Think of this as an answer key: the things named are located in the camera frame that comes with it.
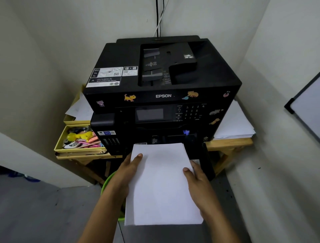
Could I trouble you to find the black multifunction printer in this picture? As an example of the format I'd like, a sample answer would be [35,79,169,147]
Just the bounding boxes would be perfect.
[83,36,242,156]

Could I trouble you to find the person's right forearm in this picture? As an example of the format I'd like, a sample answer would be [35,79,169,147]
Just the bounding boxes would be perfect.
[200,200,242,243]

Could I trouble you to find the wooden table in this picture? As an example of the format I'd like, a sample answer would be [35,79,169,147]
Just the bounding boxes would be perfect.
[55,85,254,186]

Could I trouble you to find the yellow tray of stationery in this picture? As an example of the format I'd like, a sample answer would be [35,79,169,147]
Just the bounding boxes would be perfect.
[54,124,108,154]

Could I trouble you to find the black power cable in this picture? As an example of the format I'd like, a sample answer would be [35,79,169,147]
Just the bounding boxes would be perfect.
[155,0,162,37]

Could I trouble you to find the white paper stack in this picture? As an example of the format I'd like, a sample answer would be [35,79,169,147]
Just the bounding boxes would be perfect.
[124,143,204,226]

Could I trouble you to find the whiteboard with black frame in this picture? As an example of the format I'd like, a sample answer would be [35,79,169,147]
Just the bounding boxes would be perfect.
[284,72,320,144]

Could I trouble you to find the loose white paper sheet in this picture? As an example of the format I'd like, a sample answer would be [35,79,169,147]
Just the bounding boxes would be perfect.
[65,92,94,121]

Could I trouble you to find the black printer paper tray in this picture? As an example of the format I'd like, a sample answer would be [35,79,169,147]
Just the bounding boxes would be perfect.
[189,143,216,181]

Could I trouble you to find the white cable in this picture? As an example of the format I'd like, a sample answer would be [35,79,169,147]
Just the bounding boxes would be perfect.
[153,0,170,37]

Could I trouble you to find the green plastic bin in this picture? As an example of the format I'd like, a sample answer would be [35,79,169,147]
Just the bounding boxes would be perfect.
[100,171,125,222]

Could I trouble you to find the pile of white paper sheets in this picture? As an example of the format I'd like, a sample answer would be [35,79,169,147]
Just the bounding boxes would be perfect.
[213,100,257,140]

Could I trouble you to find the yellow toy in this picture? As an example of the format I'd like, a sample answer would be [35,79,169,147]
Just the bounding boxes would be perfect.
[67,132,93,142]

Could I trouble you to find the person's left forearm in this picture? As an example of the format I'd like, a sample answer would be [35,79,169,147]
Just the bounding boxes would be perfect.
[77,188,128,243]

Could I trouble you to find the person's left hand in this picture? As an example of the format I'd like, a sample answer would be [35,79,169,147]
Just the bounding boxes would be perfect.
[109,153,143,201]

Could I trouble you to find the person's right hand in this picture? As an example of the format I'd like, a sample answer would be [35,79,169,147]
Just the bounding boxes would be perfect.
[183,160,218,213]

